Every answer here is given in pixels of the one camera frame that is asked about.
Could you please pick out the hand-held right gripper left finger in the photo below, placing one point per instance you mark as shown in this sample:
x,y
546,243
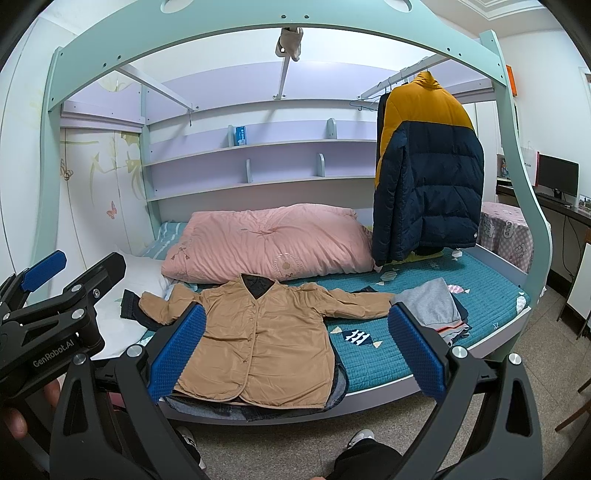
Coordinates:
x,y
178,355

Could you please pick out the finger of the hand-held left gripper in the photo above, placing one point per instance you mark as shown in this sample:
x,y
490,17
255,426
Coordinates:
x,y
104,272
44,270

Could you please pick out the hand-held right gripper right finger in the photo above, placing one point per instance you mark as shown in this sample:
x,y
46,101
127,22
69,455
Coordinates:
x,y
415,355

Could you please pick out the navy grey sweatshirt orange stripes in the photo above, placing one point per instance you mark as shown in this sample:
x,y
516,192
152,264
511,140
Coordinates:
x,y
429,300

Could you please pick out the tan jacket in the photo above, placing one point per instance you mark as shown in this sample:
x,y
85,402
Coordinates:
x,y
258,337

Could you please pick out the person's left hand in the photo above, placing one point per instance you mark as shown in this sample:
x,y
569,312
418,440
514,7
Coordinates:
x,y
14,422

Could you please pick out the teal quilted bed sheet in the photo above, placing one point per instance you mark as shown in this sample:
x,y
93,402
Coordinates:
x,y
392,364

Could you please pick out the white pillow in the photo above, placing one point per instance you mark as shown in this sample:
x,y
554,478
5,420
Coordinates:
x,y
138,281

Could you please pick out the dark navy cloth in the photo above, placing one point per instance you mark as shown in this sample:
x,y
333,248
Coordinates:
x,y
131,304

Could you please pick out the light blue patterned pillow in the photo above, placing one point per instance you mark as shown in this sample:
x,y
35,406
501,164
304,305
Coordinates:
x,y
164,235

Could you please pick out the white butterfly-print panel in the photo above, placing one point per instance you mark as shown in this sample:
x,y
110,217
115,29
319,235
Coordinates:
x,y
101,194

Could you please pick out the dark denim jeans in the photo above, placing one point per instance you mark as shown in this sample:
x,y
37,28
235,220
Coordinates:
x,y
339,383

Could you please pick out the person's left shoe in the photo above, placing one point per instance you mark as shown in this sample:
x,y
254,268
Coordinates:
x,y
187,438

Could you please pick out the person's shoe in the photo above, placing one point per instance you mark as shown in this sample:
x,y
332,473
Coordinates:
x,y
187,438
360,436

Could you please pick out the person's right shoe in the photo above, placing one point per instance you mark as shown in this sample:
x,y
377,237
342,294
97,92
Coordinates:
x,y
360,436

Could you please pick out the yellow cloth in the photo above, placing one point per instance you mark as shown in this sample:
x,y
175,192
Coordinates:
x,y
425,256

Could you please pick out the person's right leg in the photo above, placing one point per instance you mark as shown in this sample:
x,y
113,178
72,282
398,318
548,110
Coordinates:
x,y
364,461

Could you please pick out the pink quilt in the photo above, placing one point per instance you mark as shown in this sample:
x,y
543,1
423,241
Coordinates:
x,y
268,244

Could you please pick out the pink checked printed cover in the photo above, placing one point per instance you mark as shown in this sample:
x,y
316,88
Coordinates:
x,y
505,230

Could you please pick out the navy yellow puffer jacket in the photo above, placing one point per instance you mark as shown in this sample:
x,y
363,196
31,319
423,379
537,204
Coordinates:
x,y
434,184

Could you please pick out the white board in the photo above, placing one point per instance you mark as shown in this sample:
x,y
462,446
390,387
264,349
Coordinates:
x,y
581,295

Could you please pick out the small blue box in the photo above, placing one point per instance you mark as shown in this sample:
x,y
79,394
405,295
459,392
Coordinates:
x,y
240,135

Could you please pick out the colourful picture box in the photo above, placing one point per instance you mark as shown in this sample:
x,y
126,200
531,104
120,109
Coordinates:
x,y
502,166

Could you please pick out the dark desk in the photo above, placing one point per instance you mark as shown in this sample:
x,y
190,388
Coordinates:
x,y
572,213

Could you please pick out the white paper bag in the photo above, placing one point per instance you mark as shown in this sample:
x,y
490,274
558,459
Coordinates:
x,y
528,164

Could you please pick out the black computer monitor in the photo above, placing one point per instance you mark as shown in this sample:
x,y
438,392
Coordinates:
x,y
558,175

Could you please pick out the lavender wall shelf unit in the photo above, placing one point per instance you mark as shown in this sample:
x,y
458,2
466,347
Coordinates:
x,y
277,157

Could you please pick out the white clothes rail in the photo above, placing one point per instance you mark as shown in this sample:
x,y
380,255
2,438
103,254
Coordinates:
x,y
397,74

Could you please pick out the mint green bunk bed frame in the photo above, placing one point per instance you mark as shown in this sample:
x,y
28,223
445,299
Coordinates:
x,y
231,18

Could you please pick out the orange wall item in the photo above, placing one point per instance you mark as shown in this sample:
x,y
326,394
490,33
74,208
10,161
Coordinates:
x,y
510,78

